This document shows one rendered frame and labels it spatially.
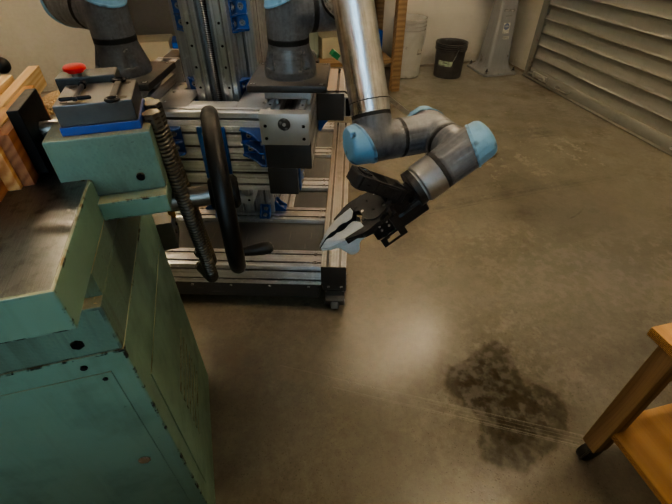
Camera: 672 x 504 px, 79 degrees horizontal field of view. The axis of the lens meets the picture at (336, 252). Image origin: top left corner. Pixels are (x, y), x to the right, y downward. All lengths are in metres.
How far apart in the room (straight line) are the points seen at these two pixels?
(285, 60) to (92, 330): 0.88
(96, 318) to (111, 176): 0.20
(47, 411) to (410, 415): 0.96
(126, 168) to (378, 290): 1.22
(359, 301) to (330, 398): 0.43
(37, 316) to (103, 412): 0.31
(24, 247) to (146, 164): 0.19
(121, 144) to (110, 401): 0.40
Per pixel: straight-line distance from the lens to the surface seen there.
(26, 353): 0.69
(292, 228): 1.66
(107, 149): 0.66
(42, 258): 0.55
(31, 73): 1.08
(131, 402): 0.78
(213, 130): 0.65
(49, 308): 0.52
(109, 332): 0.65
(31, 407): 0.79
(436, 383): 1.45
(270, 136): 1.19
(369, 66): 0.80
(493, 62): 4.39
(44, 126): 0.73
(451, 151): 0.77
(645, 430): 1.38
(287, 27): 1.24
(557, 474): 1.42
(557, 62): 4.19
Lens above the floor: 1.19
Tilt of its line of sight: 40 degrees down
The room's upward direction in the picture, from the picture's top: straight up
